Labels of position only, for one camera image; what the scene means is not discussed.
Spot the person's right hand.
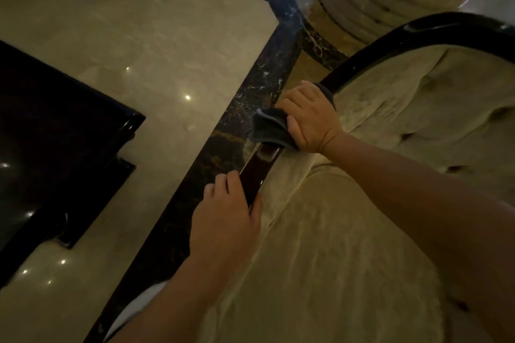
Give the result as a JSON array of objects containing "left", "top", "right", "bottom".
[{"left": 275, "top": 81, "right": 345, "bottom": 155}]

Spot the person's left hand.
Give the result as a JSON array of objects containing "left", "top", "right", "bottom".
[{"left": 188, "top": 170, "right": 263, "bottom": 272}]

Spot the dark grey cleaning cloth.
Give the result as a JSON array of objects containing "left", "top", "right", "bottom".
[{"left": 249, "top": 83, "right": 337, "bottom": 150}]

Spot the beige armchair with dark frame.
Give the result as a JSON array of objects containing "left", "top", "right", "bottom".
[{"left": 197, "top": 12, "right": 515, "bottom": 343}]

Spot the person's left forearm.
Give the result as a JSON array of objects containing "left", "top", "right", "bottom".
[{"left": 115, "top": 252, "right": 252, "bottom": 343}]

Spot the person's right forearm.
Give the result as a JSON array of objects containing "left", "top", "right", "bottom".
[{"left": 321, "top": 132, "right": 515, "bottom": 333}]

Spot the person's white garment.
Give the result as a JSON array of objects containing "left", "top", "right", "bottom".
[{"left": 102, "top": 280, "right": 170, "bottom": 343}]

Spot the glossy black table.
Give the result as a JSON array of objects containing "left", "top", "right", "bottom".
[{"left": 0, "top": 39, "right": 146, "bottom": 290}]

